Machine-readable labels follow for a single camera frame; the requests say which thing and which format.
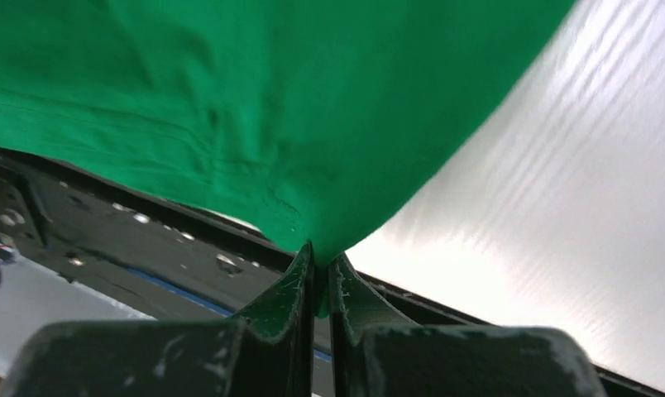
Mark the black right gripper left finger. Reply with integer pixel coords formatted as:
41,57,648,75
0,244,314,396

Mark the green t-shirt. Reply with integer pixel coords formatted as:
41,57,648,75
0,0,577,319

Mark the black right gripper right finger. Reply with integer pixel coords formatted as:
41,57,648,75
329,256,605,396

